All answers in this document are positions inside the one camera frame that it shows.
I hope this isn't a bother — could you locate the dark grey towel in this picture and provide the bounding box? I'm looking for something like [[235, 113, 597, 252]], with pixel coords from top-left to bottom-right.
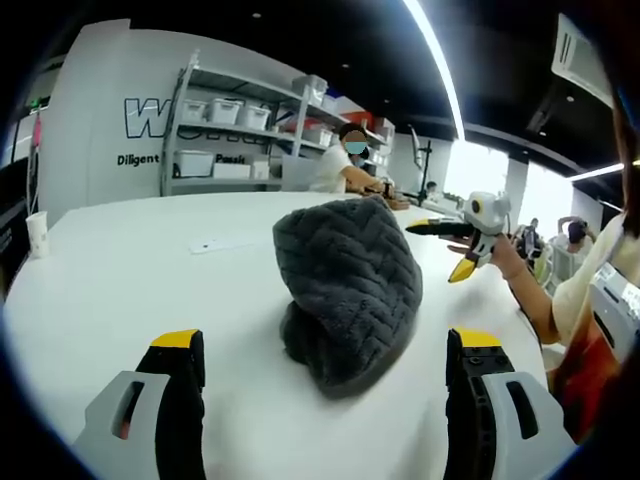
[[272, 195, 424, 400]]

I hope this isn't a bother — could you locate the flat white card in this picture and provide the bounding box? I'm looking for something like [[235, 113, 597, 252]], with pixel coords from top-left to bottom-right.
[[188, 238, 254, 255]]

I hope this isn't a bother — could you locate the person's right hand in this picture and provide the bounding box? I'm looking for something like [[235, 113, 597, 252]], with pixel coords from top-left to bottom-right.
[[489, 237, 527, 282]]

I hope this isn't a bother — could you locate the person's dark hair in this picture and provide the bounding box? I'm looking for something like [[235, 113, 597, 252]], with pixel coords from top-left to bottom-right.
[[607, 59, 640, 236]]

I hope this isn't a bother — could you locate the white chest-worn device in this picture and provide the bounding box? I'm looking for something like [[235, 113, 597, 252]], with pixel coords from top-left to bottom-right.
[[587, 262, 640, 366]]

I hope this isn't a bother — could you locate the ceiling light strip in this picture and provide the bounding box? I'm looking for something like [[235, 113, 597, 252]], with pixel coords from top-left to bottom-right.
[[402, 0, 469, 142]]

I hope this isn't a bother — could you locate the ceiling air conditioner unit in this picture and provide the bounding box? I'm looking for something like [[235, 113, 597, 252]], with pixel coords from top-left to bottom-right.
[[549, 12, 614, 109]]

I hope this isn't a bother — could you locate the white paper cup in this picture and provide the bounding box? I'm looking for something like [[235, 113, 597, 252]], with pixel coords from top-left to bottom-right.
[[25, 210, 52, 260]]

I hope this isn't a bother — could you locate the group of white storage boxes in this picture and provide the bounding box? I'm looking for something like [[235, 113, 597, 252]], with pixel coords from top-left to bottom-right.
[[172, 73, 396, 181]]

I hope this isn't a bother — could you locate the grey metal shelving unit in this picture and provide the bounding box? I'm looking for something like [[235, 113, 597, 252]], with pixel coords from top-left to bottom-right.
[[159, 48, 397, 197]]

